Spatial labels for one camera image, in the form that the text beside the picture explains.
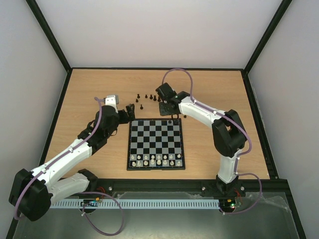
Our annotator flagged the black and white chessboard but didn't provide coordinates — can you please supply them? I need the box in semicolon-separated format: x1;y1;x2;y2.
127;118;185;171

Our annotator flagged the white cable duct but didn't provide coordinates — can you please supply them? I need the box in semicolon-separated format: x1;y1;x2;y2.
51;199;220;210

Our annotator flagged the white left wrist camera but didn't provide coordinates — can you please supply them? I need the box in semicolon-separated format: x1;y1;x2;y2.
104;95;119;105

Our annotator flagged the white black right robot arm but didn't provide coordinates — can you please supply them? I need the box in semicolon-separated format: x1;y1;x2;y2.
156;83;251;195

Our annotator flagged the black aluminium rail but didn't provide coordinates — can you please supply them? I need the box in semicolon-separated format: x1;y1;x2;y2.
97;179;292;199

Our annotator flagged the black enclosure frame post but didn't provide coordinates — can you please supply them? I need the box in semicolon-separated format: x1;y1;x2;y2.
244;0;293;73
24;0;72;73

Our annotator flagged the black enclosure frame post left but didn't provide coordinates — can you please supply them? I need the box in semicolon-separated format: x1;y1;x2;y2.
24;0;72;73

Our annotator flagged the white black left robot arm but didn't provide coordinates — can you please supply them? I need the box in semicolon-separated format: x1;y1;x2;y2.
9;104;135;221

